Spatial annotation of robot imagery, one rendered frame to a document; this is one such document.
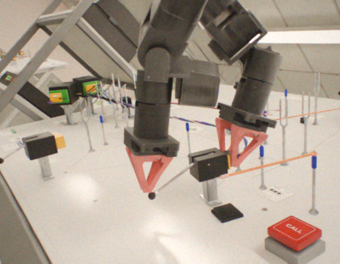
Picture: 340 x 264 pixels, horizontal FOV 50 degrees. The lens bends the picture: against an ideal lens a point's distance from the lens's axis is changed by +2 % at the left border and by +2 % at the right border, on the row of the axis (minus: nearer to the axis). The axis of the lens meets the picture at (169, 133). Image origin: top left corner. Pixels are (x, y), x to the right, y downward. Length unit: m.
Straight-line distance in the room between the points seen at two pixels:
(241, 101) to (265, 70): 0.06
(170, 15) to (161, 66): 0.07
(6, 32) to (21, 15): 0.46
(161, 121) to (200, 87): 0.08
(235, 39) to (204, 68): 0.10
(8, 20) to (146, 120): 7.62
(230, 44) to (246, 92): 0.08
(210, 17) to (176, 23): 0.17
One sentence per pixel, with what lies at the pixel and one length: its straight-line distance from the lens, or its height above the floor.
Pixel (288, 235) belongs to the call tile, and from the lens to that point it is 0.52.
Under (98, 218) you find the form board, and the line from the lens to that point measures 0.67.
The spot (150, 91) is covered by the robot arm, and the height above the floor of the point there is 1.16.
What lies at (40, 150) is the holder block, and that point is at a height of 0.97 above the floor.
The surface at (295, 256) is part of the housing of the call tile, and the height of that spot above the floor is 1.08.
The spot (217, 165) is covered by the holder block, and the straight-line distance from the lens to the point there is 0.63.
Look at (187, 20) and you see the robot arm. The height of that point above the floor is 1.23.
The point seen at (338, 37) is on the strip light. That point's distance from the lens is 3.82.
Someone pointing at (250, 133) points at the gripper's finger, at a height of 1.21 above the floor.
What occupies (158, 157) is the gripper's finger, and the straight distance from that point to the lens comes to 0.57.
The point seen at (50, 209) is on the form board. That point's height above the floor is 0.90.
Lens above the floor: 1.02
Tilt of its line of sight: 10 degrees up
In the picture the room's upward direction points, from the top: 36 degrees clockwise
